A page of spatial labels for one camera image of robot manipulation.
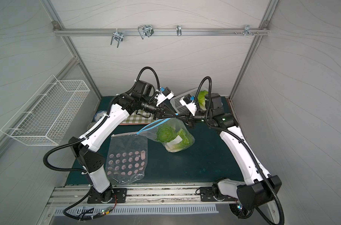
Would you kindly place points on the white wire wall basket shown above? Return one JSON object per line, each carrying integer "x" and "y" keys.
{"x": 44, "y": 119}

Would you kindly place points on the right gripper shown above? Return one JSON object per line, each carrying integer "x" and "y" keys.
{"x": 191, "y": 118}

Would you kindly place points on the chinese cabbage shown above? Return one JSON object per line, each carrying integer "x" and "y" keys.
{"x": 182, "y": 141}
{"x": 165, "y": 133}
{"x": 201, "y": 99}

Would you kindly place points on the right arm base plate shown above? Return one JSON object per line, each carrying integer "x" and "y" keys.
{"x": 211, "y": 194}

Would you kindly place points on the clear blue-zip zipper bag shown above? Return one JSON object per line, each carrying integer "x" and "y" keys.
{"x": 150, "y": 130}

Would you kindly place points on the metal hook clamp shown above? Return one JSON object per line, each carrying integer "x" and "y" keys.
{"x": 145, "y": 31}
{"x": 117, "y": 38}

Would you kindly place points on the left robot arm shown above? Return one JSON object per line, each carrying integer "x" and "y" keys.
{"x": 119, "y": 109}

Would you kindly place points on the metal hook clamp left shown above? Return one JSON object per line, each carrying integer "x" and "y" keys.
{"x": 117, "y": 38}

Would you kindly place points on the metal bracket right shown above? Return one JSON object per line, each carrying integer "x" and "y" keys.
{"x": 246, "y": 32}

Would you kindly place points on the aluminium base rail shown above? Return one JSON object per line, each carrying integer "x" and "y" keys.
{"x": 136, "y": 194}

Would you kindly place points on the white plastic basket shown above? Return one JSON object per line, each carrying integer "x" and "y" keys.
{"x": 175, "y": 100}

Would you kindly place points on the aluminium top rail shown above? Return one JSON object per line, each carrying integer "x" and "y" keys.
{"x": 161, "y": 32}

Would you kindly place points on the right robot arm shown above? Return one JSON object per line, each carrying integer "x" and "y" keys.
{"x": 259, "y": 186}

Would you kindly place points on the metal hook clamp middle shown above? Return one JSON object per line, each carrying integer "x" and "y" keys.
{"x": 145, "y": 31}

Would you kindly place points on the metal hook small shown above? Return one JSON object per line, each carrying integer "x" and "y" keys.
{"x": 178, "y": 30}

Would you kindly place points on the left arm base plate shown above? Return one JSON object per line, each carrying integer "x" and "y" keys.
{"x": 115, "y": 195}

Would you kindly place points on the pink-dotted zipper bag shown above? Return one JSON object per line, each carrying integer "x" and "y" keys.
{"x": 127, "y": 158}

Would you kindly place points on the blue floral bowl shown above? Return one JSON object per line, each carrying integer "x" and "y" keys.
{"x": 99, "y": 115}

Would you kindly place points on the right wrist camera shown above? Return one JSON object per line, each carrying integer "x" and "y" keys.
{"x": 188, "y": 102}

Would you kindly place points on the white vented strip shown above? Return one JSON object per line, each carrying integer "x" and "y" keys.
{"x": 177, "y": 209}

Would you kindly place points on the green checkered cloth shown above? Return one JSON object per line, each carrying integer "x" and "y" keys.
{"x": 139, "y": 117}

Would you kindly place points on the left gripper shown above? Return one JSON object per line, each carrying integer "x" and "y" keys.
{"x": 161, "y": 113}

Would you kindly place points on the grey striped mug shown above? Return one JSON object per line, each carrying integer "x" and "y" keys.
{"x": 90, "y": 126}

